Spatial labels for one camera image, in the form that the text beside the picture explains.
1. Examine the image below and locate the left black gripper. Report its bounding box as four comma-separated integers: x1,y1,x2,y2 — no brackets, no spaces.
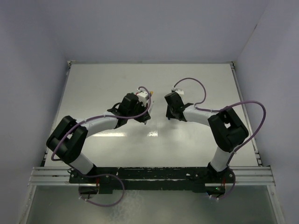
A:
127,101,150,123

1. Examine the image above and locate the yellow marker pen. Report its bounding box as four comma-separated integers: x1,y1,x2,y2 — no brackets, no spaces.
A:
148,94,154,114

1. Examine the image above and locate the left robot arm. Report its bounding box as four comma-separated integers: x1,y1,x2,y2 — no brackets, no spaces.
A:
46,91,152,183

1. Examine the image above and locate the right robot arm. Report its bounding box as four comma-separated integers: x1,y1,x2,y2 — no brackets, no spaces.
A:
164,91,249,182

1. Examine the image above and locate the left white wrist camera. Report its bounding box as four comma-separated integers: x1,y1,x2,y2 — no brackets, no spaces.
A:
136,90,150,106

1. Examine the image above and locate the black base frame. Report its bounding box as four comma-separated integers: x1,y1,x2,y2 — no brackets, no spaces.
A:
68,166,235,196

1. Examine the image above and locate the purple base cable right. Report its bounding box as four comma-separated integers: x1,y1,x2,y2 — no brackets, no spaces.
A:
209,168,236,201

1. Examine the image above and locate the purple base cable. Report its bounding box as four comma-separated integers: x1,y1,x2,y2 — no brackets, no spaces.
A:
78,173,127,207
209,168,236,201

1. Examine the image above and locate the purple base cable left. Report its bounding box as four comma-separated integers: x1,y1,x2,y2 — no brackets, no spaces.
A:
78,173,127,207

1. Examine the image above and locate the aluminium rail right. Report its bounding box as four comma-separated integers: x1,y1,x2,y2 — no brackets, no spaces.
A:
229,62,278,187

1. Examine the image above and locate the aluminium rail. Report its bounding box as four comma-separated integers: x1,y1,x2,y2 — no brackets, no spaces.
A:
28,167,74,186
229,62,278,187

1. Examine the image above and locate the aluminium rail front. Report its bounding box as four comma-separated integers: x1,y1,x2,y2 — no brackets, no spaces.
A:
28,167,74,186

